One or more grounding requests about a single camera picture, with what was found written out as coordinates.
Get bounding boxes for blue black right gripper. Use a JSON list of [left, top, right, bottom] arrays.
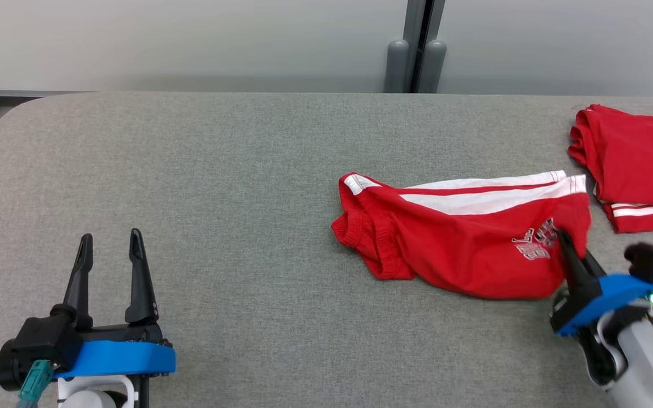
[[549, 231, 653, 339]]

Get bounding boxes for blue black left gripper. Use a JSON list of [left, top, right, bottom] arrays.
[[54, 228, 177, 380]]

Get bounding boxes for red white basketball jersey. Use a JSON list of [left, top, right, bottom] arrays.
[[567, 104, 653, 235]]

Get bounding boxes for red white striped shorts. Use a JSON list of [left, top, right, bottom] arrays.
[[330, 169, 593, 300]]

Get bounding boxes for black round left gripper motor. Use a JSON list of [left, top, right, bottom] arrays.
[[0, 340, 28, 392]]

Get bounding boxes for grey rounded partition bumper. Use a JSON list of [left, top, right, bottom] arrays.
[[384, 39, 410, 94], [420, 39, 448, 95]]

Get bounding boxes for grey vertical partition frame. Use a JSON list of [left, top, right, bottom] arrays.
[[402, 0, 447, 94]]

